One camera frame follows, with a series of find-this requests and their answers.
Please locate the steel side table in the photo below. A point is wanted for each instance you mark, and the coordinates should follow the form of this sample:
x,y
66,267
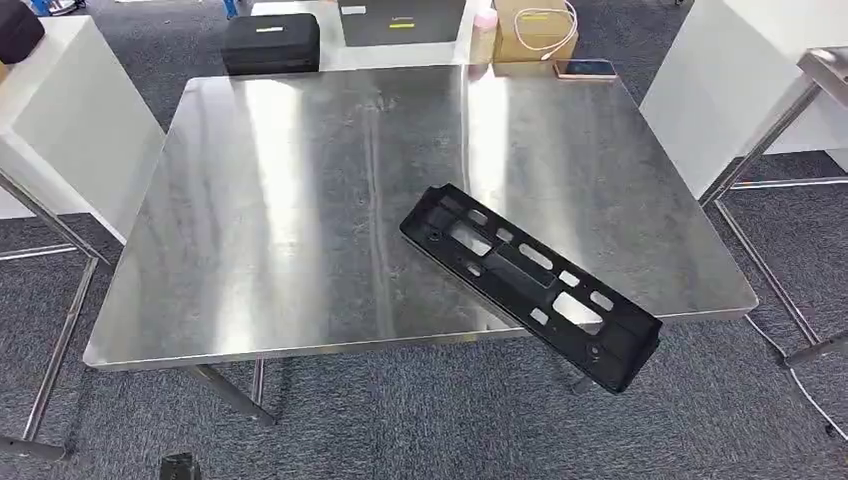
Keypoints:
x,y
825,66

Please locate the black robot foot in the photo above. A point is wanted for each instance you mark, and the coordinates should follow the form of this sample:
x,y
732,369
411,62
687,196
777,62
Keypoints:
x,y
179,467

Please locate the black plastic slotted panel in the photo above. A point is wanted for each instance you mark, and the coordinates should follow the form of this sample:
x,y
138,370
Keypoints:
x,y
523,278

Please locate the smartphone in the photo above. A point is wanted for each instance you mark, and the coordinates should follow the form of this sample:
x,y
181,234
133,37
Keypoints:
x,y
586,68

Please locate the dark box with yellow label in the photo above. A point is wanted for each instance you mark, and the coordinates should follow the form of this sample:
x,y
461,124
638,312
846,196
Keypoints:
x,y
401,20

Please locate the white cabinet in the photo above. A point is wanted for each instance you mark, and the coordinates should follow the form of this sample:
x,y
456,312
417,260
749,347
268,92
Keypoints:
x,y
73,119
729,86

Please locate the pink bottle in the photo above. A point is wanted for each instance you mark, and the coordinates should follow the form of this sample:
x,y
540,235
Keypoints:
x,y
485,20

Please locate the cardboard box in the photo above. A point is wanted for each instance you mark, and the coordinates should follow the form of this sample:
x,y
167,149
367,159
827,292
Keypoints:
x,y
530,36

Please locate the black zip case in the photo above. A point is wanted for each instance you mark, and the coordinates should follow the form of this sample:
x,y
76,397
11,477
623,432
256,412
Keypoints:
x,y
18,30
270,43

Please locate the steel frame stand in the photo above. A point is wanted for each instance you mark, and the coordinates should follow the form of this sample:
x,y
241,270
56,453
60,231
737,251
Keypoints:
x,y
53,318

